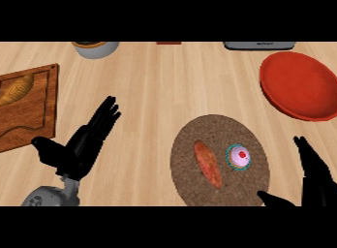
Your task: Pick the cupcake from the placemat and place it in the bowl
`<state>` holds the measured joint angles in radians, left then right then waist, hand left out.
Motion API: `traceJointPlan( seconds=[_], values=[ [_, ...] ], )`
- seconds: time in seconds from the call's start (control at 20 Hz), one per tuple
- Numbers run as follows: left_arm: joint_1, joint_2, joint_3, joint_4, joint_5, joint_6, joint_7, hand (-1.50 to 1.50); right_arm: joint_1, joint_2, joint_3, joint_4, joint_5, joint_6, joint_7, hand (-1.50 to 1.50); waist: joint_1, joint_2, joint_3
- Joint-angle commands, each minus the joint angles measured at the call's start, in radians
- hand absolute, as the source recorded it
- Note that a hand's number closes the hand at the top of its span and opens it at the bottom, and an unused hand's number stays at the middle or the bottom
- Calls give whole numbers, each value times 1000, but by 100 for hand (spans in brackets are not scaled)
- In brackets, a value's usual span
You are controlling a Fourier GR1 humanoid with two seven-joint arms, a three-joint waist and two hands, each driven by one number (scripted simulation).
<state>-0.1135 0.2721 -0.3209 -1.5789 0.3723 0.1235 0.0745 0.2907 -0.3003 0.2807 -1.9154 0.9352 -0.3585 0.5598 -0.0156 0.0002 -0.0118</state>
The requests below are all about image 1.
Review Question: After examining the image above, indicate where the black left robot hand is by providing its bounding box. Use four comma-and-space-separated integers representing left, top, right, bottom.
29, 95, 122, 181

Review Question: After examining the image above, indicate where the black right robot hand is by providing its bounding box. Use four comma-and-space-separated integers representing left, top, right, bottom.
256, 136, 337, 207

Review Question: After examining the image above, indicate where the pink frosted cupcake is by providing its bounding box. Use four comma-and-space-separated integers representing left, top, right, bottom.
224, 143, 253, 171

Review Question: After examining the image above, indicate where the round brown woven placemat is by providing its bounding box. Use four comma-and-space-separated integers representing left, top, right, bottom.
169, 113, 271, 207

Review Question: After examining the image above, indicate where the red bowl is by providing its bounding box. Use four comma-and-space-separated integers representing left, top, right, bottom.
259, 50, 337, 122

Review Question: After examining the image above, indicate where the brown wooden cutting board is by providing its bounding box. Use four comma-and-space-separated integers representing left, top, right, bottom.
0, 63, 60, 158

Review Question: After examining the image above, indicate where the golden croissant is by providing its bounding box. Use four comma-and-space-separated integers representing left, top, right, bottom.
0, 73, 37, 107

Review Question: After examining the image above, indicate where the orange-red sausage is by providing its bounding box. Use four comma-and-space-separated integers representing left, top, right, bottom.
193, 139, 224, 189

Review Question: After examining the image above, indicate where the grey pot with plant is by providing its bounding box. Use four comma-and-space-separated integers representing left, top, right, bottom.
71, 41, 121, 60

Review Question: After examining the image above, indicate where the grey appliance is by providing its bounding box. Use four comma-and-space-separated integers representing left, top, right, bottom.
222, 41, 297, 51

